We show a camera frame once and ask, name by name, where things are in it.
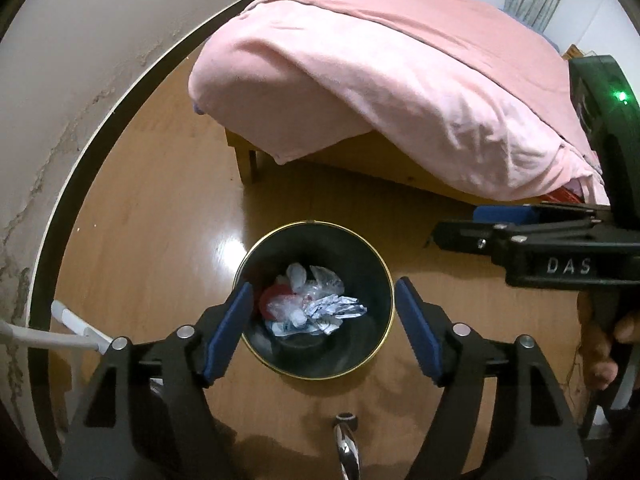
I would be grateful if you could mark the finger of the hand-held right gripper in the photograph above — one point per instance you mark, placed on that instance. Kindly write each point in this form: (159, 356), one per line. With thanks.
(465, 237)
(505, 214)

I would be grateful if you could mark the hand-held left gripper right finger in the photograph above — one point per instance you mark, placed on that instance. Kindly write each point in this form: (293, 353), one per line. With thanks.
(422, 332)

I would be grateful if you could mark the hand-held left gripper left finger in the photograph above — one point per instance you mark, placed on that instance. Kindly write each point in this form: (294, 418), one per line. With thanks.
(227, 330)

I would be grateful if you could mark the black bin with gold rim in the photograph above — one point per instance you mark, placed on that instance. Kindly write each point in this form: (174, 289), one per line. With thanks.
(360, 270)

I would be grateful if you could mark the clear plastic wrap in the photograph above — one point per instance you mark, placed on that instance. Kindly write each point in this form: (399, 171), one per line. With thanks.
(322, 285)

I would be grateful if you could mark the person's right hand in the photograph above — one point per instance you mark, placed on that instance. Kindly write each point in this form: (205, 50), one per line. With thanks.
(592, 345)

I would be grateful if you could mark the red cloth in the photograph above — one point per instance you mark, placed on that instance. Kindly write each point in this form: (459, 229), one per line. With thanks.
(570, 196)

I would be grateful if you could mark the chrome metal lever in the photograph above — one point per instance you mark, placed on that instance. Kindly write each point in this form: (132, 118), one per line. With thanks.
(347, 450)

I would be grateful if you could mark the bed with pink blanket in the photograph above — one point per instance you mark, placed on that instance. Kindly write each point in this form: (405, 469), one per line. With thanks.
(375, 60)

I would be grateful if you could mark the wooden bed frame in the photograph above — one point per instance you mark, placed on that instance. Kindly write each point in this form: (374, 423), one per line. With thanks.
(360, 157)

